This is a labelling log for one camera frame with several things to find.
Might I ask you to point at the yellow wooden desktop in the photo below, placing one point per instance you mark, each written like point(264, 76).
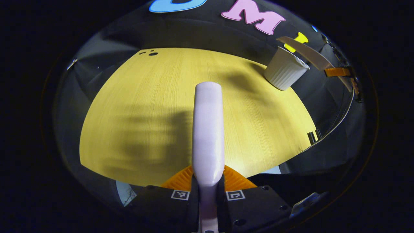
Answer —
point(145, 113)

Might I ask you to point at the white ribbed garbage bin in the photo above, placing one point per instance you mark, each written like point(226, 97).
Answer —
point(284, 71)

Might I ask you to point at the black backdrop cloth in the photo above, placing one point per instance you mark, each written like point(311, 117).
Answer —
point(200, 32)

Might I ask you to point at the small white cloth label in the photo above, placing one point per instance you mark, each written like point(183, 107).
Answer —
point(71, 63)

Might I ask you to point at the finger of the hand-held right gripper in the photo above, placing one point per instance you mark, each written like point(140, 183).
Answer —
point(355, 86)
point(338, 72)

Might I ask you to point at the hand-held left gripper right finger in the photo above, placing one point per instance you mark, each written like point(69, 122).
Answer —
point(255, 207)

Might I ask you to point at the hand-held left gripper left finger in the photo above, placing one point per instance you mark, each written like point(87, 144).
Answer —
point(161, 207)

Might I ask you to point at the pink dustpan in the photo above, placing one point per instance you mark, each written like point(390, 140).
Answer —
point(310, 53)

